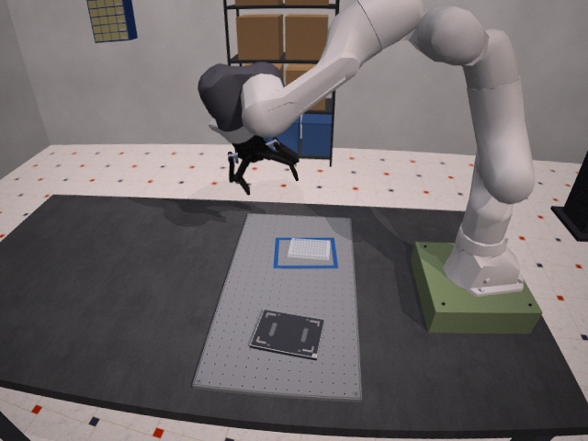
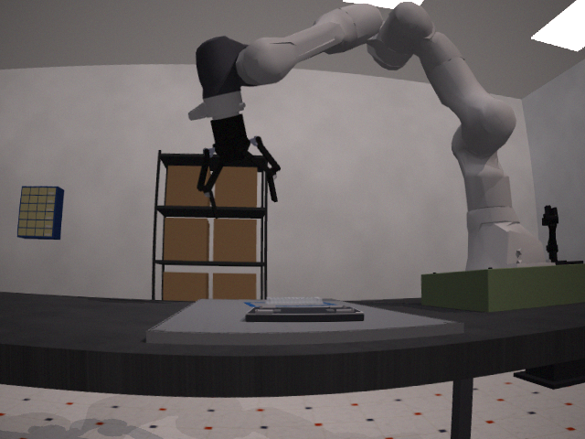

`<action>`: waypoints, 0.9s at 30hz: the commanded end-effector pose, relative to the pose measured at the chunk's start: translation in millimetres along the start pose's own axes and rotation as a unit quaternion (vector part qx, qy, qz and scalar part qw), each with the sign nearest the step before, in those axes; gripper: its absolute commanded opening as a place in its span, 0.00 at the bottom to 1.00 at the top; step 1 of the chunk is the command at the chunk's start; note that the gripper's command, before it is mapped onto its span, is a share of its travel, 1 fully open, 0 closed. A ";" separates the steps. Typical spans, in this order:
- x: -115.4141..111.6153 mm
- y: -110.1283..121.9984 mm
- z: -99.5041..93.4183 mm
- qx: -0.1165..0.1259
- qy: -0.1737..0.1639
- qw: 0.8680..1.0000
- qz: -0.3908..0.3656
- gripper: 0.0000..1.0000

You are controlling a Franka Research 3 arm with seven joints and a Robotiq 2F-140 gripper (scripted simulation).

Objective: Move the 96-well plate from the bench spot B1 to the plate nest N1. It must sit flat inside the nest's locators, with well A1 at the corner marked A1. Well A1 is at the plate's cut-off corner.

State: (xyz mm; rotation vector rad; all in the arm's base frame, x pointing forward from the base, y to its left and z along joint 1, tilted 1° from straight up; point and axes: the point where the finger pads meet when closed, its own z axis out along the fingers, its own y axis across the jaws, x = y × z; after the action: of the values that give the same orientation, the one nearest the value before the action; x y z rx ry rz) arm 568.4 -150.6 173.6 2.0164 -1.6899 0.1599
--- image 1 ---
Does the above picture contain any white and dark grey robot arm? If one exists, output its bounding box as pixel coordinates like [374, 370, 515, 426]
[198, 0, 535, 297]

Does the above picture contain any blue rectangular tape outline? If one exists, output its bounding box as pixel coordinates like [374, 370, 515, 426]
[274, 238, 338, 268]

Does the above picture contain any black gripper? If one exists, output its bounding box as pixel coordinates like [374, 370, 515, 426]
[228, 135, 300, 196]

